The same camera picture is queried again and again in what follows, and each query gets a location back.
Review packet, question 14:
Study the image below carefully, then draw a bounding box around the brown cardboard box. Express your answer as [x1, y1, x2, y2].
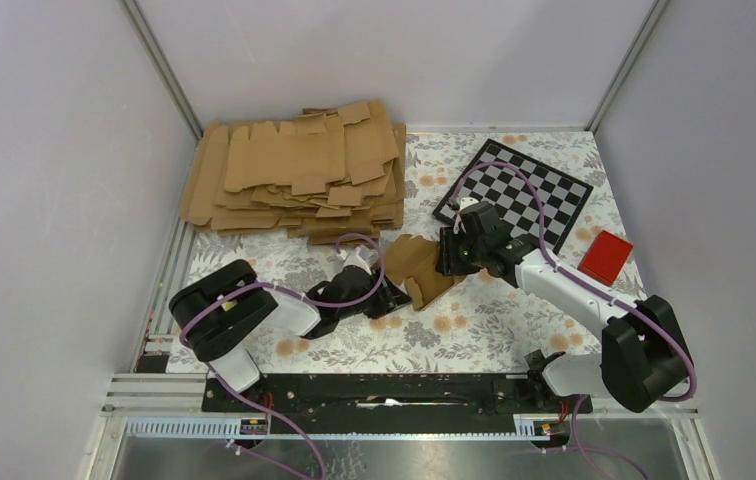
[384, 234, 465, 311]

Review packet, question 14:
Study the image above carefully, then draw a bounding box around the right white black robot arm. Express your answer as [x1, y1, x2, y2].
[436, 198, 696, 413]

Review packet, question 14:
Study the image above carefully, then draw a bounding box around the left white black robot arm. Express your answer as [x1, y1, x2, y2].
[168, 259, 412, 411]

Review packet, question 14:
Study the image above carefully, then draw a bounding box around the red box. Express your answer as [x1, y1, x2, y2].
[578, 230, 634, 286]

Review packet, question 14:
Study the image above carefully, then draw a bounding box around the black white checkerboard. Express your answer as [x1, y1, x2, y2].
[432, 139, 593, 254]

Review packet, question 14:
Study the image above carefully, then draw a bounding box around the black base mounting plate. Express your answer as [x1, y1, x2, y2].
[201, 373, 593, 431]

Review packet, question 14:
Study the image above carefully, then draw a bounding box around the stack of flat cardboard boxes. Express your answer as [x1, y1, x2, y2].
[179, 99, 406, 245]

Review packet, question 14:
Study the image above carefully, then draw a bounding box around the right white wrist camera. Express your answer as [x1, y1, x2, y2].
[456, 198, 479, 233]

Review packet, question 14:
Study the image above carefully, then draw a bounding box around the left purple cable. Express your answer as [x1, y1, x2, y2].
[177, 231, 387, 480]

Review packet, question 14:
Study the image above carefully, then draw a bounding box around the purple cable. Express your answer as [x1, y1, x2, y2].
[177, 231, 387, 480]
[449, 160, 699, 480]

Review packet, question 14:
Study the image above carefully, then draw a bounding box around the slotted grey cable duct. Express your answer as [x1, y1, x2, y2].
[126, 415, 550, 442]

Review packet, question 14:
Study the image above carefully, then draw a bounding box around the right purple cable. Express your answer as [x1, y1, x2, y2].
[449, 160, 699, 480]

